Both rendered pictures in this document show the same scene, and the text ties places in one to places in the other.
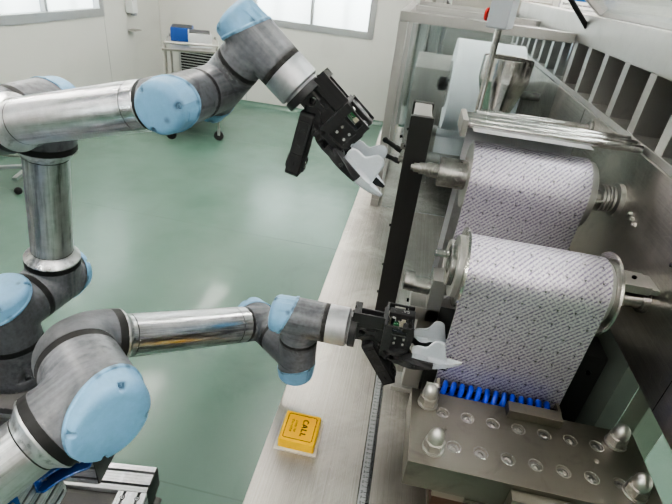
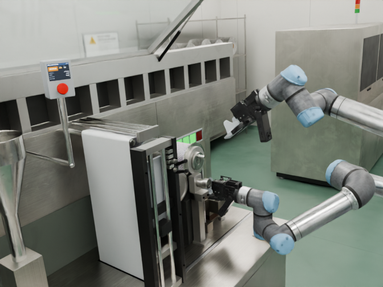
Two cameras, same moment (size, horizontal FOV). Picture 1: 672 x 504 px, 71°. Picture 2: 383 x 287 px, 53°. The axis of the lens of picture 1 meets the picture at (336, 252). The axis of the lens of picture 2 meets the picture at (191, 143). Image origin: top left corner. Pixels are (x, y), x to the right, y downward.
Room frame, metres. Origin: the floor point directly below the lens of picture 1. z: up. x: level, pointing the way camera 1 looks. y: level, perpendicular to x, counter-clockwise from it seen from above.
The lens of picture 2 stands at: (2.02, 0.51, 1.79)
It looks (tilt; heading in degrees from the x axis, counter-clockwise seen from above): 17 degrees down; 210
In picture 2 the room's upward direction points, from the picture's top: 3 degrees counter-clockwise
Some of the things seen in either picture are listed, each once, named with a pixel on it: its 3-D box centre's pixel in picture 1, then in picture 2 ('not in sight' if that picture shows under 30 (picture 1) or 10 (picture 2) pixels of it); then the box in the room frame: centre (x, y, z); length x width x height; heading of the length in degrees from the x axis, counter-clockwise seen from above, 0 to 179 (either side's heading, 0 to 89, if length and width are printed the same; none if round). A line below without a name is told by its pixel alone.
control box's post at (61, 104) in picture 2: (487, 71); (66, 131); (1.28, -0.33, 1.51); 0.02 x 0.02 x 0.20
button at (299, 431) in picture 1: (299, 431); not in sight; (0.61, 0.03, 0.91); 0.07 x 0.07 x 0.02; 83
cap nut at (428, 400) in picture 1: (430, 394); not in sight; (0.61, -0.20, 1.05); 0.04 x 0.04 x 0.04
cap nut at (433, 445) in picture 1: (435, 438); not in sight; (0.52, -0.20, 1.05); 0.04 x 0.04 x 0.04
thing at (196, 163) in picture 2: (453, 265); (196, 160); (0.74, -0.22, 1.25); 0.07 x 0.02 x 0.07; 173
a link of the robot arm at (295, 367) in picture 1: (292, 351); (264, 225); (0.72, 0.06, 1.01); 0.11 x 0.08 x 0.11; 45
